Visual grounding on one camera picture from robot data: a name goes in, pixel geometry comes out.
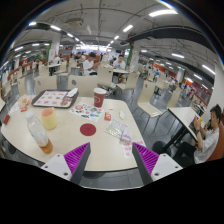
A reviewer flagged white napkin on tray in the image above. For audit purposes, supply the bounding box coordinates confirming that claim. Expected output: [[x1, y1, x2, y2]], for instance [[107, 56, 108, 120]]
[[67, 88, 78, 97]]

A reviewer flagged small red packet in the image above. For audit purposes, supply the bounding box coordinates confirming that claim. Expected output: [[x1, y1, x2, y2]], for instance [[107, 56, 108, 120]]
[[104, 112, 111, 121]]

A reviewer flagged clear plastic bag packet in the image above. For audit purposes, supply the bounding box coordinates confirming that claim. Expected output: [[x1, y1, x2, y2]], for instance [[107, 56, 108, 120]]
[[104, 119, 128, 138]]

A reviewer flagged clear plastic tea bottle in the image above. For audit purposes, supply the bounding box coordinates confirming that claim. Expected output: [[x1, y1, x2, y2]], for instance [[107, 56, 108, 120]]
[[25, 110, 53, 154]]

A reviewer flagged dark food tray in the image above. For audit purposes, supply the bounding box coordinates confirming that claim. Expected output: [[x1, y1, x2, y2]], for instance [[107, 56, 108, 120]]
[[32, 90, 79, 109]]

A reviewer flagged neighbouring white table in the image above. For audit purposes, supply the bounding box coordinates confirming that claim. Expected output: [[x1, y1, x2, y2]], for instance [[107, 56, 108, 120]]
[[162, 107, 197, 153]]

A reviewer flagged small red object table edge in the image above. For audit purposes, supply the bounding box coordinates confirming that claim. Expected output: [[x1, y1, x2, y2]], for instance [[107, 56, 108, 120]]
[[3, 114, 10, 125]]

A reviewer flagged seated person in white shirt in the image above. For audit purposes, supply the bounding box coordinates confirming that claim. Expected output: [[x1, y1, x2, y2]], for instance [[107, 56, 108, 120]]
[[173, 105, 222, 167]]

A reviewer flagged round red coaster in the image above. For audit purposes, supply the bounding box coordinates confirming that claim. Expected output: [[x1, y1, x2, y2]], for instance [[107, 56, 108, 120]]
[[80, 123, 96, 136]]

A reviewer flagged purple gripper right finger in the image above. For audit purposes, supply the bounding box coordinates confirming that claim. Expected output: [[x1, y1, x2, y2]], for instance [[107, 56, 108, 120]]
[[131, 142, 184, 186]]

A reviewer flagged white paper with red print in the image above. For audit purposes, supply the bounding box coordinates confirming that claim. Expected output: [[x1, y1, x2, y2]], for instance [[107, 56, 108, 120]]
[[122, 140, 145, 159]]

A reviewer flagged beige chair left rear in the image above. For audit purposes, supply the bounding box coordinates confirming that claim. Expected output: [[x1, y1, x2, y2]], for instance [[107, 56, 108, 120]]
[[35, 76, 57, 94]]

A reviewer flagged colourful printed leaflet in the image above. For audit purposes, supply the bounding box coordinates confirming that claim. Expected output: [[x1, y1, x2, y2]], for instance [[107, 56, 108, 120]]
[[69, 102, 104, 122]]

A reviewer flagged seated man facing camera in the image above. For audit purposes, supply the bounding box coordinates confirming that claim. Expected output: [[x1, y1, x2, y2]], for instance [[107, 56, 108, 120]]
[[113, 55, 126, 83]]

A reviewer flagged beige chair behind table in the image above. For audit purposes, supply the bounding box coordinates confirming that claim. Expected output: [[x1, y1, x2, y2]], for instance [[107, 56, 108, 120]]
[[68, 75, 97, 97]]

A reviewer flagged beige chair right side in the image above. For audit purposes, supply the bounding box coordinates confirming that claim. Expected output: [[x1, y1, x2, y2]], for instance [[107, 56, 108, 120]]
[[137, 81, 162, 119]]

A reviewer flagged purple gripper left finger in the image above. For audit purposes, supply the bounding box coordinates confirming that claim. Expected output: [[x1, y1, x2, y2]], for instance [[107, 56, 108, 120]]
[[40, 142, 92, 186]]

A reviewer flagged yellow cup with pink lid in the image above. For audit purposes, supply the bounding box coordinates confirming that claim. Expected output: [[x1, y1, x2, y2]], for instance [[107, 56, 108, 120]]
[[41, 108, 58, 130]]

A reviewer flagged red paper cup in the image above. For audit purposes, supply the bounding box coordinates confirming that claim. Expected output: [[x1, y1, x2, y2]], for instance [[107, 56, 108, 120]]
[[94, 88, 106, 108]]

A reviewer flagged seated man white shirt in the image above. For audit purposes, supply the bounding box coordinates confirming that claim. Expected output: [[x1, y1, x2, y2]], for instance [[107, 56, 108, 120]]
[[83, 52, 100, 76]]

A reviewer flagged crumpled food wrapper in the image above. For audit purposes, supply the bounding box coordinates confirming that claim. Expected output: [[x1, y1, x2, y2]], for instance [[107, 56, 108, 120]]
[[18, 95, 33, 112]]

